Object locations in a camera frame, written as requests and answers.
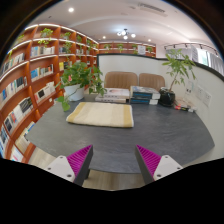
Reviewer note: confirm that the ceiling air vent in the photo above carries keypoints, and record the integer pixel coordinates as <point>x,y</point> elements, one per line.
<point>151,8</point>

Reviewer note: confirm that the orange wooden bookshelf unit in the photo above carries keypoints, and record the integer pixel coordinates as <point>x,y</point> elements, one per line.
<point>20,100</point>

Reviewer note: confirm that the small white framed sign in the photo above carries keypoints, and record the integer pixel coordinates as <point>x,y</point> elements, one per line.
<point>141,50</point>

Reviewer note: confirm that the recessed ceiling lights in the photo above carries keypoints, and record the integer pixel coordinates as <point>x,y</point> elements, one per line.
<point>71,10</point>

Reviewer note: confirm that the tall plant in black pot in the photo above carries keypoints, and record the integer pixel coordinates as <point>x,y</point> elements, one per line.
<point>166,98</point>

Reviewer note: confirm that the white sheer curtains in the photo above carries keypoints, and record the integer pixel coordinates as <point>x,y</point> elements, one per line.
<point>213,61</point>

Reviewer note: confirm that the multi-bulb ceiling lamp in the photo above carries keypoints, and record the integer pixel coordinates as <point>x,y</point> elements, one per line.
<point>125,33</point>

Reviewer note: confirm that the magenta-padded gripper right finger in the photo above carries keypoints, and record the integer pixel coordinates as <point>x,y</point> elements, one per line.
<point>165,165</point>

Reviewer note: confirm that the white book with face cover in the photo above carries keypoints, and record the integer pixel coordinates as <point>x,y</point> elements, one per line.
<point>116,92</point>

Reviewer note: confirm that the black track light rail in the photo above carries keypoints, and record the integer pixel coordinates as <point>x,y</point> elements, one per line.
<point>186,45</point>

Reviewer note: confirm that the grey book with blue spine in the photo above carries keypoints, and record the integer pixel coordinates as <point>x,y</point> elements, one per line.
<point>143,101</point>
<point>144,90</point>

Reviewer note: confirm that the cream and yellow striped towel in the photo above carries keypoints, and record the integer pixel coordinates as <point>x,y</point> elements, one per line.
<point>100,114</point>

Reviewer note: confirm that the pothos plant in white pot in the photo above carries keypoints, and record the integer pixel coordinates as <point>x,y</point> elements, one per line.
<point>74,92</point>

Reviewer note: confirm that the white wall socket plate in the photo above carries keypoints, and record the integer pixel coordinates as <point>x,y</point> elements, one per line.
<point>207,98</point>
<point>200,92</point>

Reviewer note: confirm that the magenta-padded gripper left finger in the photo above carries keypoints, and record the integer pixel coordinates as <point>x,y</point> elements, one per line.
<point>63,166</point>

